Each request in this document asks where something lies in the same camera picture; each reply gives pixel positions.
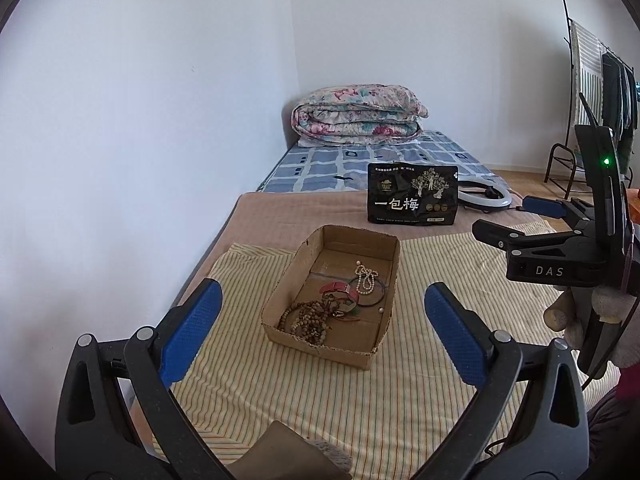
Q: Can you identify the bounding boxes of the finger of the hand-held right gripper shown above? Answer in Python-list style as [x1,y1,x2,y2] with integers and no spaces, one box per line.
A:
[471,218,597,262]
[521,196,597,222]

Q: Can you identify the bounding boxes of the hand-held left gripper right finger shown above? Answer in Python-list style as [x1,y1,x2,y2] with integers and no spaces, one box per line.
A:
[412,282,591,480]

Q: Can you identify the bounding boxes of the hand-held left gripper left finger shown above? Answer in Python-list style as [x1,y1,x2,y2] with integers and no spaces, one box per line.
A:
[55,277,231,480]

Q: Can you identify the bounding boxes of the pearl necklace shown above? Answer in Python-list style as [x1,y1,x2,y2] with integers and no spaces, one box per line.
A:
[348,260,379,297]

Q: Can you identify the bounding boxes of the brown bead necklace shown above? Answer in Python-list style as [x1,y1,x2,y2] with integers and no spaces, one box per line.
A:
[277,292,333,347]

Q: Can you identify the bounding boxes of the red strap bracelet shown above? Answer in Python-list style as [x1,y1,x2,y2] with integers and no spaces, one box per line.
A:
[320,281,361,306]

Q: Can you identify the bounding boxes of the cardboard box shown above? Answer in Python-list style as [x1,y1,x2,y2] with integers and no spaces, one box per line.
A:
[261,225,402,371]

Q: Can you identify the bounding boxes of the person's right forearm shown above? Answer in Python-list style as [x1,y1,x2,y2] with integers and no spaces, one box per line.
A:
[614,320,640,403]

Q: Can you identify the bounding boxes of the person's right hand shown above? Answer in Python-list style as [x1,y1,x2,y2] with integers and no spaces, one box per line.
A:
[542,282,640,366]

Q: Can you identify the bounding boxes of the black metal rack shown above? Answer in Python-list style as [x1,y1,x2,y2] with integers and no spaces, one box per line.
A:
[544,142,591,200]

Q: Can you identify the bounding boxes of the black bangle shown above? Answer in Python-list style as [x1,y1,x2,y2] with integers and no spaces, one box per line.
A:
[350,277,387,307]

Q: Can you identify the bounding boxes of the striped yellow cloth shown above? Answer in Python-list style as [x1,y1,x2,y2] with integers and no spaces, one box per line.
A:
[150,220,621,480]

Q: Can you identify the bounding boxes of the black snack bag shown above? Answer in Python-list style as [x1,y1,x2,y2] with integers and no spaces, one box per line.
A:
[366,162,460,226]

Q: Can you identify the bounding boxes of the dark hanging clothes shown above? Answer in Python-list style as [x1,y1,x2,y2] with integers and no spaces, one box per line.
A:
[602,52,638,141]

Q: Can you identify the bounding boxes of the striped hanging towel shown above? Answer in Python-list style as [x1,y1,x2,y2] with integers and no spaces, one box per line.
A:
[570,20,606,126]

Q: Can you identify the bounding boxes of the brown blanket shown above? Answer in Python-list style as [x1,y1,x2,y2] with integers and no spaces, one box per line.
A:
[165,187,566,311]

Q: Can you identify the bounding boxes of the dark cloth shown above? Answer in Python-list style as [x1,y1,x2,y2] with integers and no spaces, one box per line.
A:
[235,420,351,480]

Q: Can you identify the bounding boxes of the black clothes rack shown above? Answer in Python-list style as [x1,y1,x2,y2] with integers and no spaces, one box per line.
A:
[562,0,640,181]

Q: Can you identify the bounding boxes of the person's leg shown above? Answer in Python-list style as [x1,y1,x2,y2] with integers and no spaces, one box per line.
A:
[585,385,640,466]

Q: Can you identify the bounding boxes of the blue checked mattress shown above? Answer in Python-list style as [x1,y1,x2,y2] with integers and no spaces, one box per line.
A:
[257,130,506,193]

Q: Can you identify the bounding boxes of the folded floral quilt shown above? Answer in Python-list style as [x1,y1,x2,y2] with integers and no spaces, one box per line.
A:
[291,84,430,142]

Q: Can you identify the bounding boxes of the white ring light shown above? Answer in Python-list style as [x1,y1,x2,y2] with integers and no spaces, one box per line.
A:
[457,180,514,209]

